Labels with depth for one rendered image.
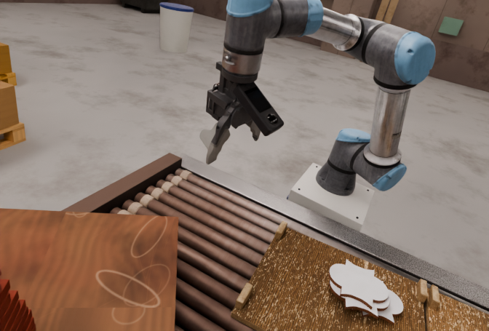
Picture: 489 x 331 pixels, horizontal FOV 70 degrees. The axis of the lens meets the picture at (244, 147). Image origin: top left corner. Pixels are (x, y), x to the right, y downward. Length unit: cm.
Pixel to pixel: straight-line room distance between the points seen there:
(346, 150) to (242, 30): 75
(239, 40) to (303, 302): 60
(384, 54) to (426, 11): 944
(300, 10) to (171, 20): 605
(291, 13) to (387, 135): 57
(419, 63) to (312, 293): 62
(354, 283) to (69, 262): 62
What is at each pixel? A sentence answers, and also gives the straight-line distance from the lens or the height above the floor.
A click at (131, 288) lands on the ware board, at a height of 104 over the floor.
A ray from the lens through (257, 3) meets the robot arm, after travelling 61.
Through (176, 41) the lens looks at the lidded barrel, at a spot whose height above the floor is 22.
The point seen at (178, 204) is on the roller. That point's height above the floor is 92.
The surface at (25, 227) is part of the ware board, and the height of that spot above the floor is 104.
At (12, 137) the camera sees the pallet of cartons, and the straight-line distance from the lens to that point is 337.
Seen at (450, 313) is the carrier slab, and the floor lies 94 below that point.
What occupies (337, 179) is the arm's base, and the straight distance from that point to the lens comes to 132.
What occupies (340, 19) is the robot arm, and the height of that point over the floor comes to 152.
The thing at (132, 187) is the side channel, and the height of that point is 95.
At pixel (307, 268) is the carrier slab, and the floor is 94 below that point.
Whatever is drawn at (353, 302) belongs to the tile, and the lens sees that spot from 89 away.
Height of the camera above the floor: 159
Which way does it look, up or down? 27 degrees down
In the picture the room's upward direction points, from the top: 12 degrees clockwise
